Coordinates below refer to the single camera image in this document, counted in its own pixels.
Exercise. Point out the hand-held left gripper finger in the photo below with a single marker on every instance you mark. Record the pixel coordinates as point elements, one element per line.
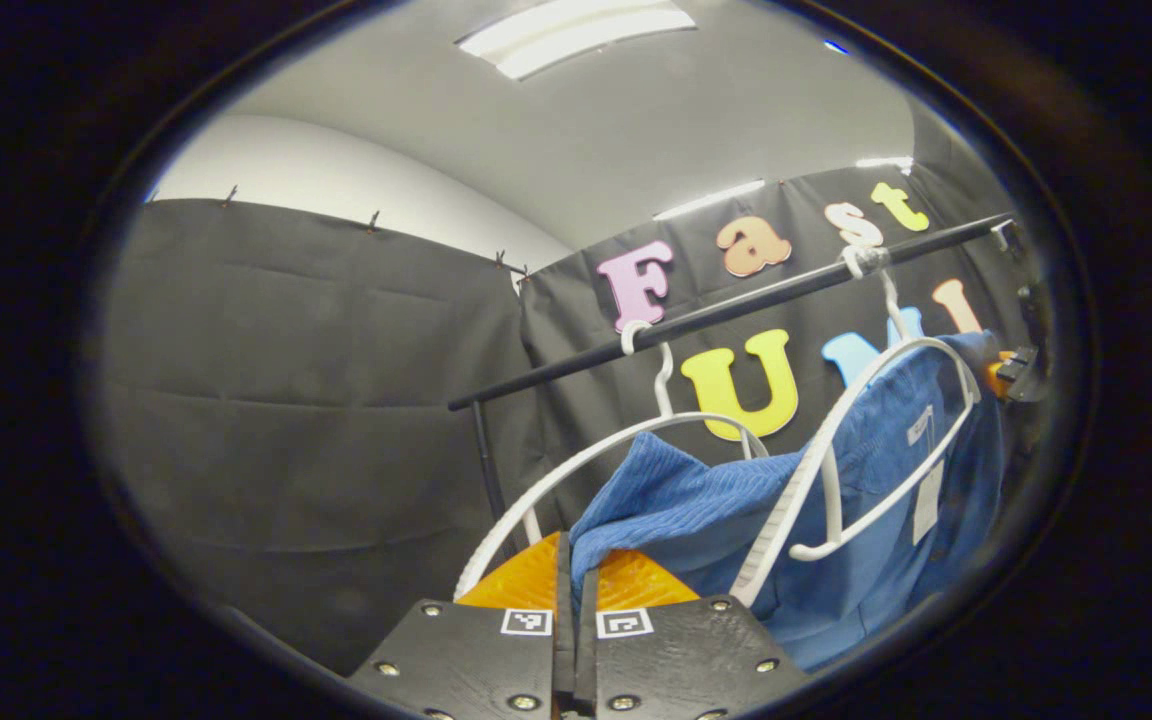
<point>564,640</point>
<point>586,640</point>

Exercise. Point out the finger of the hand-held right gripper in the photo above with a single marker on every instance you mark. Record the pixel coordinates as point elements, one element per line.
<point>1021,375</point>

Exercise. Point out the white plastic hanger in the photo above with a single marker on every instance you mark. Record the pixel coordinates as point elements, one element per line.
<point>816,470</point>
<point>576,465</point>

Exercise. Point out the black metal clothes rack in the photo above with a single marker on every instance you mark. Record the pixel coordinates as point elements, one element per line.
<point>736,305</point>

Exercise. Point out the white paper garment tag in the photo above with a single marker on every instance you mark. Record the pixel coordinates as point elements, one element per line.
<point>926,505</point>

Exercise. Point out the small ceiling light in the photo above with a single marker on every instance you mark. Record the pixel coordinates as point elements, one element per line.
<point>886,162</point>

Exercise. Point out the large ceiling light panel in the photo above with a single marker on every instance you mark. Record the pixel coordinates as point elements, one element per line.
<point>576,35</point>

